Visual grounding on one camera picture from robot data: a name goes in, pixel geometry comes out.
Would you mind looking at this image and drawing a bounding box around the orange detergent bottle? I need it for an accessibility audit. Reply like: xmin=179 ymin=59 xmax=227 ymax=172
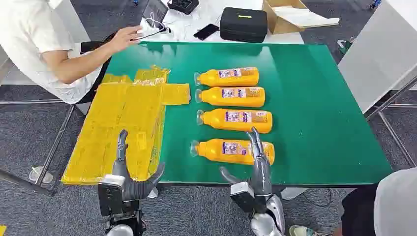
xmin=194 ymin=66 xmax=260 ymax=88
xmin=190 ymin=138 xmax=276 ymax=166
xmin=196 ymin=108 xmax=274 ymax=135
xmin=195 ymin=86 xmax=267 ymax=109

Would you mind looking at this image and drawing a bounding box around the clear plastic cup lid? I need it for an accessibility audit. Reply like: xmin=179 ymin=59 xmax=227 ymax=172
xmin=28 ymin=166 xmax=54 ymax=184

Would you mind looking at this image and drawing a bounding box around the cardboard box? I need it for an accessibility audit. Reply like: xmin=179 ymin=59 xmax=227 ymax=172
xmin=262 ymin=0 xmax=340 ymax=35

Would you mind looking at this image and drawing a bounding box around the person's shoe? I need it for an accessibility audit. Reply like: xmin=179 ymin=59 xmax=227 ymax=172
xmin=289 ymin=225 xmax=333 ymax=236

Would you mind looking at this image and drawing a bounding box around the white foam sheet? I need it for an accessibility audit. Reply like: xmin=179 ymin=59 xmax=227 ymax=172
xmin=273 ymin=5 xmax=340 ymax=29

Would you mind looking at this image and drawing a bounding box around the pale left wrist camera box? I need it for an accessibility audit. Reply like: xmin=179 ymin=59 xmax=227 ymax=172
xmin=97 ymin=174 xmax=127 ymax=218

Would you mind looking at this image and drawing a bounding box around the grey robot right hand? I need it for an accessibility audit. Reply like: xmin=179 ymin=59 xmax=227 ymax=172
xmin=219 ymin=126 xmax=273 ymax=198

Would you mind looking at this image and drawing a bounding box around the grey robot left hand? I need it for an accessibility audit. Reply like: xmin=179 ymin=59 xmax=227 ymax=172
xmin=112 ymin=129 xmax=166 ymax=201

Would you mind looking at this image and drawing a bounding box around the green table mat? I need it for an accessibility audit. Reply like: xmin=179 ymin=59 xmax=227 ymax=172
xmin=106 ymin=41 xmax=393 ymax=187

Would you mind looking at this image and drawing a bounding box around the metal table leg frame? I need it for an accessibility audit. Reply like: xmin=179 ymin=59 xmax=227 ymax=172
xmin=0 ymin=99 xmax=78 ymax=197
xmin=364 ymin=75 xmax=417 ymax=169

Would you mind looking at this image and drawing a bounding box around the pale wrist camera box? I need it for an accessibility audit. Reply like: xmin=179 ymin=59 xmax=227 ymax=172
xmin=230 ymin=181 xmax=259 ymax=214
xmin=97 ymin=174 xmax=127 ymax=218

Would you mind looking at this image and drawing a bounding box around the yellow sheet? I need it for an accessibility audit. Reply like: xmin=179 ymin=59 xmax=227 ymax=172
xmin=60 ymin=64 xmax=192 ymax=186

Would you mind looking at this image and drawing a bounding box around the black phone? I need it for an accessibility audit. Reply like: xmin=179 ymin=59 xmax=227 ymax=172
xmin=193 ymin=23 xmax=220 ymax=41

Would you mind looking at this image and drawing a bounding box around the black chair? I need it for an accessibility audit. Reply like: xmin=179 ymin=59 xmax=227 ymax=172
xmin=75 ymin=31 xmax=114 ymax=106

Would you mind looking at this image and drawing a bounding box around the black carrying case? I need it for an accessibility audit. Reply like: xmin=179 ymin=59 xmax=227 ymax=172
xmin=219 ymin=6 xmax=269 ymax=44

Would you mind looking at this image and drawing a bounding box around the person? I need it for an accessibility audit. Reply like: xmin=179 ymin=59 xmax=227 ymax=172
xmin=339 ymin=167 xmax=417 ymax=236
xmin=0 ymin=0 xmax=144 ymax=105

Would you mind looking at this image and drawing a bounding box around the person's hand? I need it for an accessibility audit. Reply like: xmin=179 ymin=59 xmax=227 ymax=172
xmin=109 ymin=25 xmax=144 ymax=53

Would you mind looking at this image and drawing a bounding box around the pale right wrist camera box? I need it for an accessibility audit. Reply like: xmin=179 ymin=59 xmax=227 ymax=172
xmin=230 ymin=181 xmax=259 ymax=214

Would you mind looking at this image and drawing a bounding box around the white side table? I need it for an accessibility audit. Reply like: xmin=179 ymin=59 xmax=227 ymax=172
xmin=337 ymin=0 xmax=417 ymax=115

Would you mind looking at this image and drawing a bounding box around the black cable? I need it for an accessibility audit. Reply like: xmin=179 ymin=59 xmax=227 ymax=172
xmin=131 ymin=27 xmax=172 ymax=42

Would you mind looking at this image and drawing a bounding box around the dark grey tablet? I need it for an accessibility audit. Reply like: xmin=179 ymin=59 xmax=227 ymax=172
xmin=141 ymin=0 xmax=169 ymax=26

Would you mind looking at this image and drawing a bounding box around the black tray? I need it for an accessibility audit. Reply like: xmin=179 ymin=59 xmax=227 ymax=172
xmin=167 ymin=0 xmax=200 ymax=16

